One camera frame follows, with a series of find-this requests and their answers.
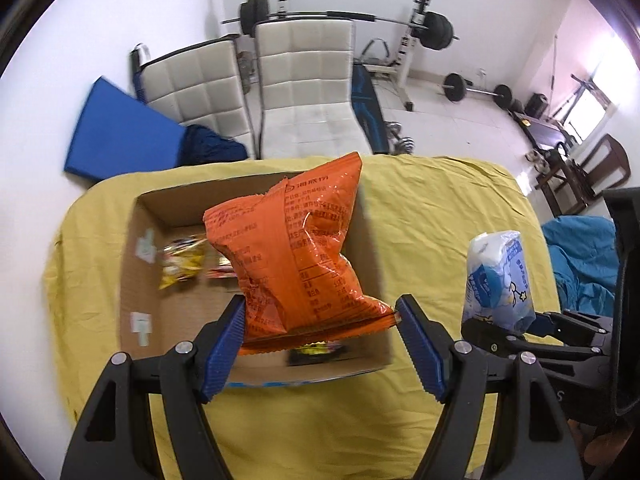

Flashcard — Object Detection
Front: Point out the black blue bench pad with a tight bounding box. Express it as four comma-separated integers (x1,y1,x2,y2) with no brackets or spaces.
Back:
352,63,390,155

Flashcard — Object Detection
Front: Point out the white weight bench rack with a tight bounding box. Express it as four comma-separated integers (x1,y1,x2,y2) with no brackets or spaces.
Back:
359,0,431,112

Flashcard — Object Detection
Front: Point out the right white quilted chair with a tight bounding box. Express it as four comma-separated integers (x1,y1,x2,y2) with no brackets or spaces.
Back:
255,18,372,159

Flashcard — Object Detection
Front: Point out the person right hand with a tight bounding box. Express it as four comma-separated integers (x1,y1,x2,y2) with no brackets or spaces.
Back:
568,419,640,479

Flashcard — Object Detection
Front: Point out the red floral snack bag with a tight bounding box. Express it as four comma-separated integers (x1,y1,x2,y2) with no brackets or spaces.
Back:
206,255,236,280

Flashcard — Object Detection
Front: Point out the floor barbell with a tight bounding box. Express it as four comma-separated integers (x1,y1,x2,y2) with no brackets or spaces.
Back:
442,73,513,110

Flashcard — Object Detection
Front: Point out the black yellow snack bag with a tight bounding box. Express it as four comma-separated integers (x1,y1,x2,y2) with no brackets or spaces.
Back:
288,341,347,366

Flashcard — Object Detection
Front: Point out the dark blue cloth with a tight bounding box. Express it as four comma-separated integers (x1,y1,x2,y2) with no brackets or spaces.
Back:
177,125,248,166

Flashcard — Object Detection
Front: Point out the yellow panda snack bag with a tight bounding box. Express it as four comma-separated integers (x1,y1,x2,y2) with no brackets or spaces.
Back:
160,235,206,290

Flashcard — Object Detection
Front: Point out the dumbbell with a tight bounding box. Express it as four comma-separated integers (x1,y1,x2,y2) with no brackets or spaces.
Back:
385,122,414,155

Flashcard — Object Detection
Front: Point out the open cardboard box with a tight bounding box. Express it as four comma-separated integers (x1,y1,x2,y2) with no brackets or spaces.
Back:
118,170,390,388

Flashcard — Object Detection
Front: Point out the blue tissue pack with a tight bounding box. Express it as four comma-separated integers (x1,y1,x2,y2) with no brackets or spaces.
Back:
461,231,536,334

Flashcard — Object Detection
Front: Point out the barbell on rack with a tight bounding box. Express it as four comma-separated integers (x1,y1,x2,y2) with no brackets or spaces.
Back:
222,0,459,51

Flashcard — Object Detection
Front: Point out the orange snack bag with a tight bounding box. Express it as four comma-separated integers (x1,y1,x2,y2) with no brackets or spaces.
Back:
203,153,396,356

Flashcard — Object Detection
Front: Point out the white quilted chair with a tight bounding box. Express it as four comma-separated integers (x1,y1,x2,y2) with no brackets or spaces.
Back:
255,18,372,159
138,35,257,158

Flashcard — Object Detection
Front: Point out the blue foam mat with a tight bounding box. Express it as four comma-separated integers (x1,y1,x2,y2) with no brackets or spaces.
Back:
64,77,186,181

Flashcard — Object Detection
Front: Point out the left white quilted chair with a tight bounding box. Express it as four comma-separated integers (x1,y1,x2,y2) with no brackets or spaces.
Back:
138,35,257,158

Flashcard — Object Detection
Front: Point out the brown wooden chair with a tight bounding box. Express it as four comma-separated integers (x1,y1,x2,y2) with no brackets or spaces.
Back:
535,133,631,218

